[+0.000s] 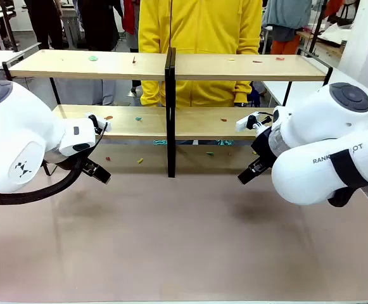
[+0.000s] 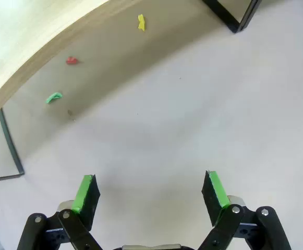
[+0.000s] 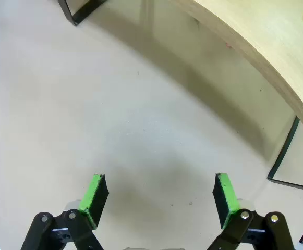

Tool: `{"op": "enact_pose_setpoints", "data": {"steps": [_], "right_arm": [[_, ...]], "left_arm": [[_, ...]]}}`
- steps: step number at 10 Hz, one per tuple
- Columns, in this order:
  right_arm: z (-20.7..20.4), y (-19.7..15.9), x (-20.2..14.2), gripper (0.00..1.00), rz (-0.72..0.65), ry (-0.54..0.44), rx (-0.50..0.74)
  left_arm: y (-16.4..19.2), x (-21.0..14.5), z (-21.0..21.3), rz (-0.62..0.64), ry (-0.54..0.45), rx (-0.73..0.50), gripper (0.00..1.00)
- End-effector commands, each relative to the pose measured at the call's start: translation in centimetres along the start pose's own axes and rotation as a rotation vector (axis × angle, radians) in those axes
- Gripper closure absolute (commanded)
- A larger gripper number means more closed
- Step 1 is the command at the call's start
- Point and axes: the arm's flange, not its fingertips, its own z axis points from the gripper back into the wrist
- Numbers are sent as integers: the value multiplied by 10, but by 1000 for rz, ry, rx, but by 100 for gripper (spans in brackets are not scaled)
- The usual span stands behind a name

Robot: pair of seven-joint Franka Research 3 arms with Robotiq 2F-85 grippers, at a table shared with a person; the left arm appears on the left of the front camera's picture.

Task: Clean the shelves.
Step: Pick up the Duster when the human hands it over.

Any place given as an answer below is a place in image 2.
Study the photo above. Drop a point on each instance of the left wooden shelf rack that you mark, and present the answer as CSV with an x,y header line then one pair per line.
x,y
10,145

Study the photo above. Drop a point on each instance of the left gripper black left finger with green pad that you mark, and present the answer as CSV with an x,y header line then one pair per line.
x,y
84,198

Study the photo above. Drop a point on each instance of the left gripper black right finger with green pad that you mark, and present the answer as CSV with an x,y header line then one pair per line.
x,y
215,198

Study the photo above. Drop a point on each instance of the red paper scrap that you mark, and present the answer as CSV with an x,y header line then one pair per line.
x,y
71,61

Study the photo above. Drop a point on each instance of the yellow paper scrap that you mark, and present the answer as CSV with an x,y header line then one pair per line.
x,y
141,23

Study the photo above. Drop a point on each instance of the green paper scrap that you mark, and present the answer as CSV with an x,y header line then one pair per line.
x,y
53,97

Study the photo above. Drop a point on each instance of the light wooden shelf board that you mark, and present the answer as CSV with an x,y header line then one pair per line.
x,y
23,26

